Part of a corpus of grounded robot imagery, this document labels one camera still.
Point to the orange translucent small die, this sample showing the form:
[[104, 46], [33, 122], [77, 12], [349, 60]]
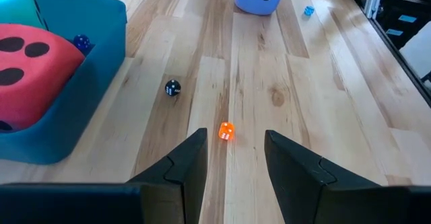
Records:
[[226, 130]]

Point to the cyan translucent small die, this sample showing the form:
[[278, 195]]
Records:
[[309, 10]]

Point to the black small die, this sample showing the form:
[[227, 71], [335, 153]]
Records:
[[172, 87]]

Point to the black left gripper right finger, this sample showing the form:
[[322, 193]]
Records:
[[303, 183]]

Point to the red foam die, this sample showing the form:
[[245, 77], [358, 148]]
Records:
[[37, 82]]

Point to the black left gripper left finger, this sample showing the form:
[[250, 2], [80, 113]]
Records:
[[182, 170]]

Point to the teal foam die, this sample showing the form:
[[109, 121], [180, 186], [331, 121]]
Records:
[[17, 5]]

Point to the blue plastic bin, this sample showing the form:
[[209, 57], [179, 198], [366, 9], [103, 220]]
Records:
[[97, 32]]

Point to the dark blue small die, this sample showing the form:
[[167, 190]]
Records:
[[81, 42]]

